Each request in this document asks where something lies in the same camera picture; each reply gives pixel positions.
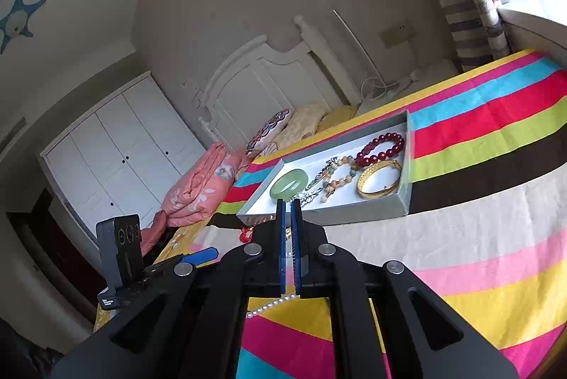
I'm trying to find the green jade bangle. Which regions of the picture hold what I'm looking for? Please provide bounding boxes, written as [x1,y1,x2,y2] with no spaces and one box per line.
[269,169,309,202]

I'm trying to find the silver rhinestone brooch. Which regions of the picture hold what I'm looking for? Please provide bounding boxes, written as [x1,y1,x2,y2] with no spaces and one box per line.
[292,157,341,206]

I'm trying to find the multicolour carved bead bracelet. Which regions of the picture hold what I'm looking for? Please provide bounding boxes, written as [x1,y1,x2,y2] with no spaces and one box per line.
[319,155,360,204]

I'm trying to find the gold bangle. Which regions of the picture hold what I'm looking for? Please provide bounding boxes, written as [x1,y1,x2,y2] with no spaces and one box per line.
[357,160,402,200]

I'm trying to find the dark red bead bracelet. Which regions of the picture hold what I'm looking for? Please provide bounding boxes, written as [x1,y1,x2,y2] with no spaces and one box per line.
[354,131,407,169]

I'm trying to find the white pearl necklace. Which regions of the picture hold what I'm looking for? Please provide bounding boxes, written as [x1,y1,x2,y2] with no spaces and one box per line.
[244,291,300,321]

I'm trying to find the yellow floral bed sheet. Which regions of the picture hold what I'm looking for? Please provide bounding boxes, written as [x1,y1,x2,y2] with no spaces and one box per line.
[92,103,358,333]

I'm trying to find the pink folded quilt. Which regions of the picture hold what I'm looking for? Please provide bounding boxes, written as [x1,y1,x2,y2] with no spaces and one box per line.
[141,143,251,257]

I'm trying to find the embroidered decorative pillow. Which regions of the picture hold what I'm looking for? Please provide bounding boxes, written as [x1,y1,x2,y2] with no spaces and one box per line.
[245,108,294,158]

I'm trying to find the grey shallow cardboard box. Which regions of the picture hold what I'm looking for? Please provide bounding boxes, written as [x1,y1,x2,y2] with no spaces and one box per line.
[236,110,414,225]

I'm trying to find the beige patterned pillow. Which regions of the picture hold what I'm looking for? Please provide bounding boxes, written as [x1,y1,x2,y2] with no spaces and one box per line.
[259,102,329,156]

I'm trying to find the white wooden headboard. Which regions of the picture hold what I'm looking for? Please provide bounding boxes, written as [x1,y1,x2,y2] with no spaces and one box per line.
[199,15,362,149]

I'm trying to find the white wardrobe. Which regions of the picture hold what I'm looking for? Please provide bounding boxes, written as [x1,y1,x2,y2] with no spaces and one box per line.
[40,72,205,238]

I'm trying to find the white nightstand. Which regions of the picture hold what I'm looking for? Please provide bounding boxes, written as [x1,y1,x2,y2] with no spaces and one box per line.
[355,59,459,116]

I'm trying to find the striped multicolour bedspread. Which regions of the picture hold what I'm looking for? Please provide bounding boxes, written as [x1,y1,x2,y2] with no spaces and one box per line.
[189,49,567,379]

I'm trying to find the striped sailboat curtain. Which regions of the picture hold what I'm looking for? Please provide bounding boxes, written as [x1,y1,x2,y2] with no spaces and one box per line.
[438,0,510,72]

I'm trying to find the white charging cable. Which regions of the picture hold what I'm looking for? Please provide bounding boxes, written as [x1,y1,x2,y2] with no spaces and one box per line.
[359,69,422,101]

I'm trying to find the wall power socket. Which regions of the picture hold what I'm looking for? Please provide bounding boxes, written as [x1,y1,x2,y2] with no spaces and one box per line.
[378,21,415,49]

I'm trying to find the blue star wall sticker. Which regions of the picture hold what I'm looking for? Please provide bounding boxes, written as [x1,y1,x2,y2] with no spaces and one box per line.
[0,0,46,54]

